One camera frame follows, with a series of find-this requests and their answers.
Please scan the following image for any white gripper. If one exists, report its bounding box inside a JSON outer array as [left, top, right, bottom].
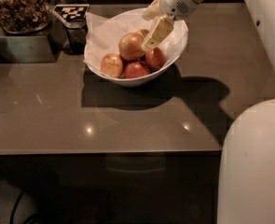
[[141, 0, 198, 51]]

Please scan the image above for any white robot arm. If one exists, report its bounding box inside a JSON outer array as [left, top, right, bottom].
[[142, 0, 275, 224]]

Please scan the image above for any white paper bowl liner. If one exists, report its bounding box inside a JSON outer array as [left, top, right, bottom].
[[82, 1, 186, 72]]

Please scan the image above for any back pale apple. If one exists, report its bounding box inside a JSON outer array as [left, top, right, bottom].
[[136, 29, 149, 37]]

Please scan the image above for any right red apple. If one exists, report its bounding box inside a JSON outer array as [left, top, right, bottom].
[[144, 48, 165, 72]]

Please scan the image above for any red apple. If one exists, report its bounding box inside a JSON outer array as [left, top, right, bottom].
[[124, 61, 150, 78], [144, 48, 165, 72]]

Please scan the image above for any front red apple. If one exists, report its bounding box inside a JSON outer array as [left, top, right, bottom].
[[124, 61, 150, 78]]

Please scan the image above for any left yellowish apple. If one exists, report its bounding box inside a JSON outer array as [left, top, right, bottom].
[[101, 53, 124, 78]]

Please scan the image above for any white ceramic bowl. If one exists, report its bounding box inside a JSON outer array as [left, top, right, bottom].
[[83, 7, 189, 88]]

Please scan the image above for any black white fiducial marker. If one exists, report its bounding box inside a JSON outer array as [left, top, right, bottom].
[[54, 4, 89, 21]]

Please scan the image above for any black floor cable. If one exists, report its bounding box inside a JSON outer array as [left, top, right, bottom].
[[9, 189, 42, 224]]

